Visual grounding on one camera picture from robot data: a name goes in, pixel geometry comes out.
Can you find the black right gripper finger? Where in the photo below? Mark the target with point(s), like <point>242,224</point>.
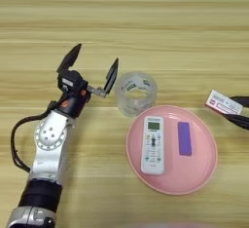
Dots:
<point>241,121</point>
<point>243,101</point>

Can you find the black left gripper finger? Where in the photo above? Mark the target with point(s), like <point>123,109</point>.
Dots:
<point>112,76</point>
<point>69,59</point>

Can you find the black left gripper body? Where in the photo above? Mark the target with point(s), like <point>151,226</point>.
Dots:
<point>74,103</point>

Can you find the white red label card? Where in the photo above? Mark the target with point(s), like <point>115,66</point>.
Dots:
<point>223,103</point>

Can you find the purple rectangular block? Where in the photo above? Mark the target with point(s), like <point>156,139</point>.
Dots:
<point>184,139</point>

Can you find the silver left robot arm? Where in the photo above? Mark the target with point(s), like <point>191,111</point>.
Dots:
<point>48,160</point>

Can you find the left gripper labelled black box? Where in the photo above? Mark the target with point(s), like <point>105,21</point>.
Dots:
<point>76,79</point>

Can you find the clear tape roll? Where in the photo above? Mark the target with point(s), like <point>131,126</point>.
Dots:
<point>121,100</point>

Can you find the pink round plate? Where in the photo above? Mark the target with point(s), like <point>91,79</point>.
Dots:
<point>194,173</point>

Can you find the white remote control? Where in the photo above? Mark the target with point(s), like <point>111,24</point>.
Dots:
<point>152,160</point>

